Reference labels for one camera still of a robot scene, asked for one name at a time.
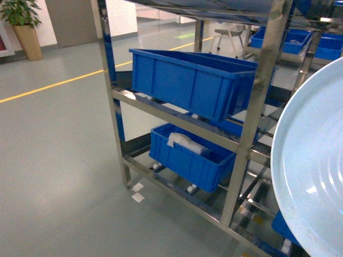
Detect blue bin lower layer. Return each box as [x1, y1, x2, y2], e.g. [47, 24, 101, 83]
[149, 123, 236, 192]

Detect light blue round tray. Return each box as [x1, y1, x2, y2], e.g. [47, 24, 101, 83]
[271, 59, 342, 256]

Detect white chair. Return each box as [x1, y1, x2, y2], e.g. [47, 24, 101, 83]
[209, 25, 246, 59]

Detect blue bins rear shelf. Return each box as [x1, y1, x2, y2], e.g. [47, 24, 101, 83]
[250, 27, 342, 61]

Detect potted green plant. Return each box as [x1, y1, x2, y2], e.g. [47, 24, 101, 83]
[1, 0, 43, 61]

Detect stainless steel shelf rack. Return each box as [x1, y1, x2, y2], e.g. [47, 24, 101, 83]
[97, 1, 342, 256]

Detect white wrapped package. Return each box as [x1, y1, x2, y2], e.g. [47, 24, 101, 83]
[167, 132, 211, 156]

